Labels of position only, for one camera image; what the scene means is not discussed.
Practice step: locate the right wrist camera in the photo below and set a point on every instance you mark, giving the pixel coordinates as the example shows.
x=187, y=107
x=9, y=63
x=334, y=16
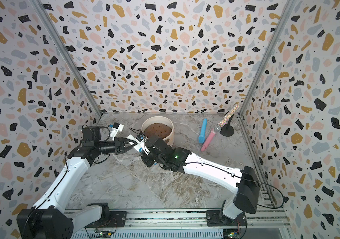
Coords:
x=141, y=137

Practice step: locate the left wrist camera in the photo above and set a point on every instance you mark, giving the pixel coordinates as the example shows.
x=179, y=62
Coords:
x=115, y=130

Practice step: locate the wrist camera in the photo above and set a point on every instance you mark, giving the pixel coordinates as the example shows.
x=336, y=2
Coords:
x=115, y=130
x=141, y=137

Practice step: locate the glitter silver microphone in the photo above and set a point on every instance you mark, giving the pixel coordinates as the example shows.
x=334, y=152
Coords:
x=226, y=118

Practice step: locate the pink toy microphone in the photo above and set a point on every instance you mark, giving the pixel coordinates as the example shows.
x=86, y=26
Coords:
x=208, y=140

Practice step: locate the white scrub brush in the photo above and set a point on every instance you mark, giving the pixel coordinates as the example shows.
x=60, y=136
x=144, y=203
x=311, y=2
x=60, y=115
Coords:
x=137, y=145

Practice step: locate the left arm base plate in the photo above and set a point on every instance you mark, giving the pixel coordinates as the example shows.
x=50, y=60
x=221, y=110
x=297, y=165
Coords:
x=113, y=220

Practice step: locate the black microphone stand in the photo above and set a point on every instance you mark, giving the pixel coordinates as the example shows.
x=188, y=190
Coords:
x=227, y=130

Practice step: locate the blue toy microphone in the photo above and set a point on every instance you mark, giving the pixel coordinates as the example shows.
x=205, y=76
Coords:
x=201, y=138

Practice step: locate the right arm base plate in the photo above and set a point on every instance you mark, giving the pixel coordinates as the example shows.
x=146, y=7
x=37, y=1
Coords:
x=215, y=218

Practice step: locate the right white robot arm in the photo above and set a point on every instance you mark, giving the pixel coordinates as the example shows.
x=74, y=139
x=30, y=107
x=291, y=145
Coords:
x=243, y=183

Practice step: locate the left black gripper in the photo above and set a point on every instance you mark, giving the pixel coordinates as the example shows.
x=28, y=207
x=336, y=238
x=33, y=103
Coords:
x=119, y=145

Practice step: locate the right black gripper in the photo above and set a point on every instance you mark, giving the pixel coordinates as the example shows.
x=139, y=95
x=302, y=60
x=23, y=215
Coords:
x=144, y=158

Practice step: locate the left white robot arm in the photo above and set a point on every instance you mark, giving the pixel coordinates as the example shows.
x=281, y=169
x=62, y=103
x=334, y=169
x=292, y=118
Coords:
x=46, y=218

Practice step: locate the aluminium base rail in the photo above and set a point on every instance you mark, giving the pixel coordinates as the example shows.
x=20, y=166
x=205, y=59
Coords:
x=191, y=224

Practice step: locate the cream ceramic pot with soil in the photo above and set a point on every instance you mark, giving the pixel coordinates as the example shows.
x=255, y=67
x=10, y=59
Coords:
x=161, y=127

